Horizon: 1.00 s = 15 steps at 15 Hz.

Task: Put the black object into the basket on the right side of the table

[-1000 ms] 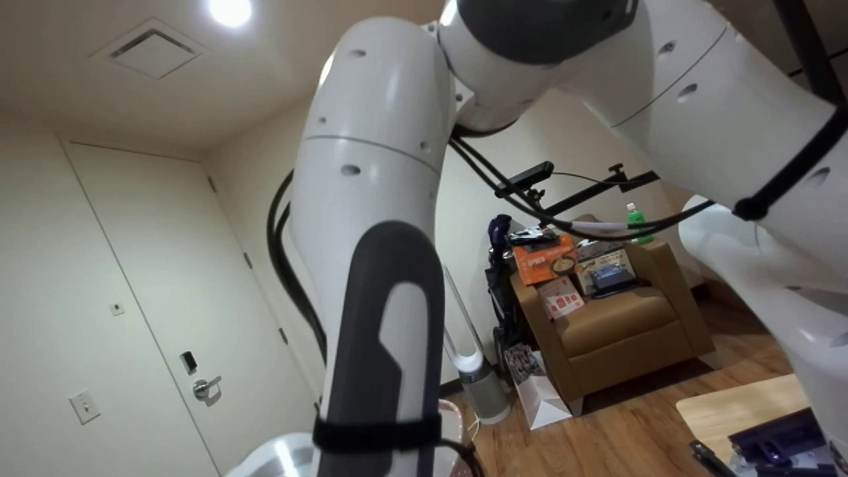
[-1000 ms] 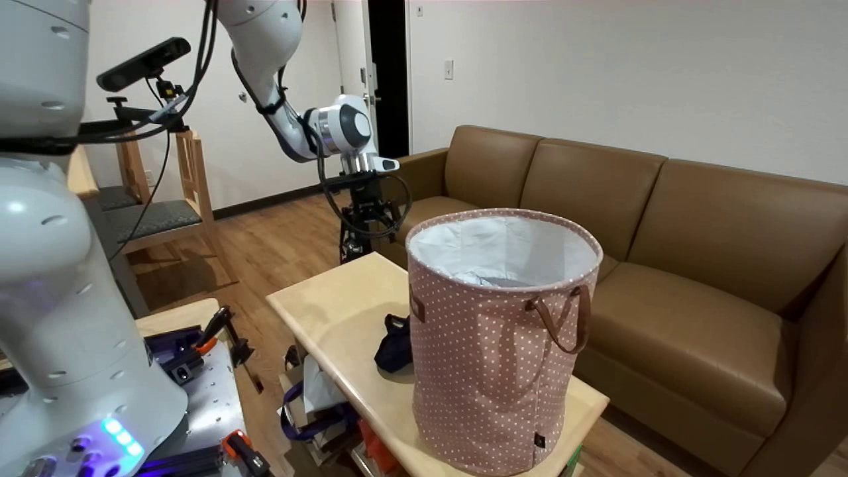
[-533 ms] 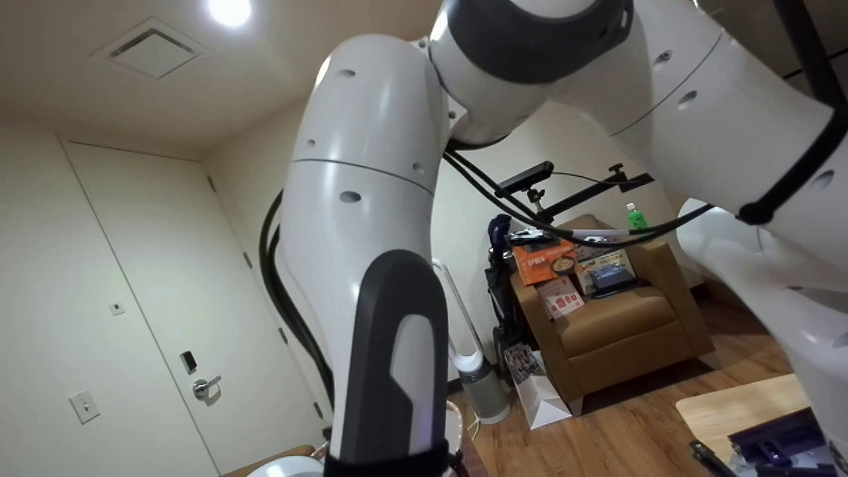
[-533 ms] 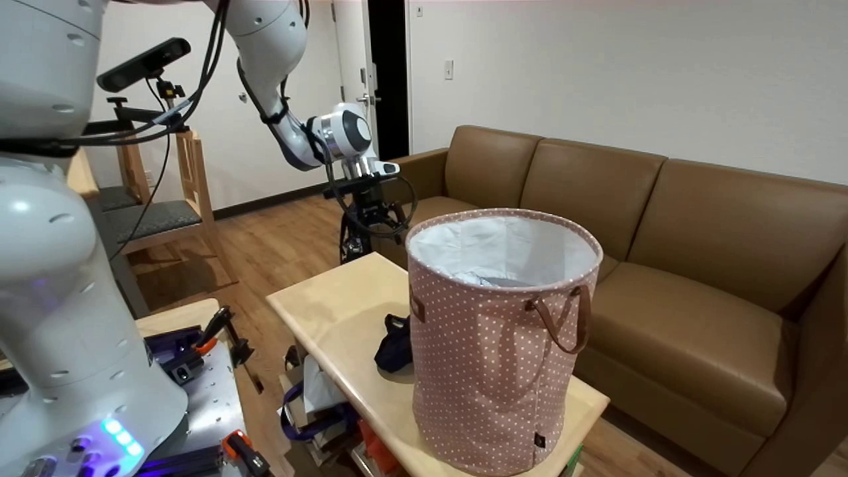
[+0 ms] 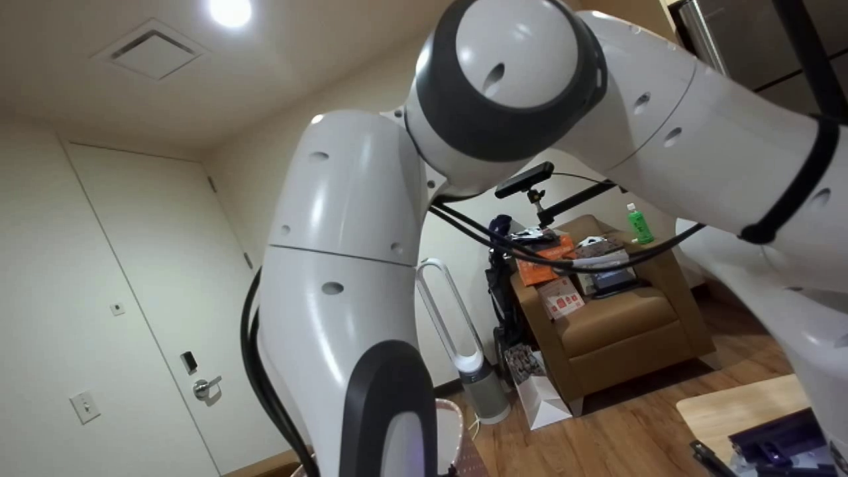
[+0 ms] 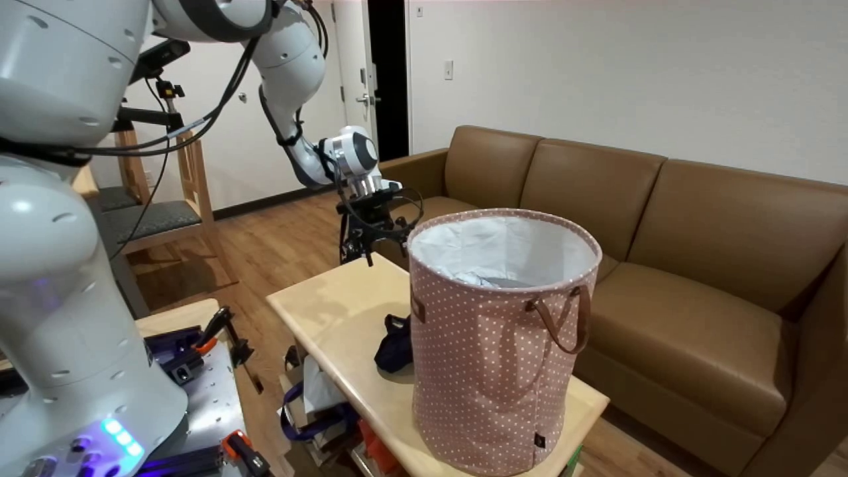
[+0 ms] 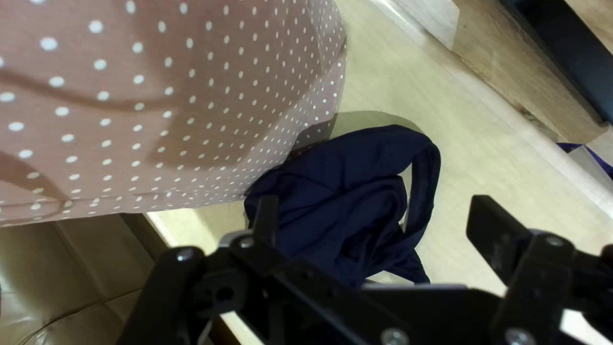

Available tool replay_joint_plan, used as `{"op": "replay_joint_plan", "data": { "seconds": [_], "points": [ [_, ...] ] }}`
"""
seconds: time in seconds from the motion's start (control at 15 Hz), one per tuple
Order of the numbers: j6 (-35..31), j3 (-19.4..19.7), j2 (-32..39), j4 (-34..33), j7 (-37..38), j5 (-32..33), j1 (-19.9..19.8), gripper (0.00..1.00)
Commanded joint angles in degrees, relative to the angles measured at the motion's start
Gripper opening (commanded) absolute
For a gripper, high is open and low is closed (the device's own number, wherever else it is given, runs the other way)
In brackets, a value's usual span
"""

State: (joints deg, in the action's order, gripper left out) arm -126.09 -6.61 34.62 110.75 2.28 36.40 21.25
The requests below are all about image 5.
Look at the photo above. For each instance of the square ceiling vent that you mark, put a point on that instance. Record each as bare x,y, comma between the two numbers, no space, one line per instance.
150,53

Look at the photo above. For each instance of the white bladeless tower fan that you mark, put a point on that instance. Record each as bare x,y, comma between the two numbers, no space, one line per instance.
484,387

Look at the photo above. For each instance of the white wall light switch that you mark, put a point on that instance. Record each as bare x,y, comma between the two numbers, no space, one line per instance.
86,406

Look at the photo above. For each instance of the green plastic bottle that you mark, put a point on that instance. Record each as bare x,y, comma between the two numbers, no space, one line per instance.
640,226

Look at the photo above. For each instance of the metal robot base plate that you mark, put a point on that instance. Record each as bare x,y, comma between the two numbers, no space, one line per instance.
782,446

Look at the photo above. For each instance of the round ceiling light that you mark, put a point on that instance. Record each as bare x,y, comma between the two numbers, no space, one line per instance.
229,11

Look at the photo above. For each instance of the orange box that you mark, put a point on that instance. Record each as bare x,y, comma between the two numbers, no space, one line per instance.
539,271

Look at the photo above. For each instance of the white box with red print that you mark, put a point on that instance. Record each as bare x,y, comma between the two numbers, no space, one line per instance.
563,300

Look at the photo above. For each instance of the stack of printed boxes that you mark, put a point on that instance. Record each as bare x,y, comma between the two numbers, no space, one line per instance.
610,277

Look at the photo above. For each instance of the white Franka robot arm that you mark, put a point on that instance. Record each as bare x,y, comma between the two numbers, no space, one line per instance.
354,222

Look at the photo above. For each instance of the small white wall fitting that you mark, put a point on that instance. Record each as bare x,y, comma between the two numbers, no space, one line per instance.
118,309

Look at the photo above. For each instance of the black equipment stand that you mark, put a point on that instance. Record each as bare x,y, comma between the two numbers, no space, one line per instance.
501,300

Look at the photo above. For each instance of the black door lock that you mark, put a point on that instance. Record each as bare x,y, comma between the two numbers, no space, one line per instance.
188,362

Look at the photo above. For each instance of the light wooden board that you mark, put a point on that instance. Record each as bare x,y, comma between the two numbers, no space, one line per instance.
742,411

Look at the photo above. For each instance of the white paper bag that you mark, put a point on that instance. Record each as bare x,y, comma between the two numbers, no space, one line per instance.
541,403

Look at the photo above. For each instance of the black stereo camera bar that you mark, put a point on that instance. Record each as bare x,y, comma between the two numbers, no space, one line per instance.
525,179

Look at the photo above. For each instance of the dark framed window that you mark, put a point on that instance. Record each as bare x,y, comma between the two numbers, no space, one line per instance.
751,43

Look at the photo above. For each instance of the pink polka dot fabric basket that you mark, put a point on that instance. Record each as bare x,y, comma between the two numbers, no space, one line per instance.
455,424

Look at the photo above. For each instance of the white room door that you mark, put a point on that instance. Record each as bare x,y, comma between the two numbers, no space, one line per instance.
161,267

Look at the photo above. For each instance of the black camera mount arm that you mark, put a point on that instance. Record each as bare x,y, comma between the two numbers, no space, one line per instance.
574,196

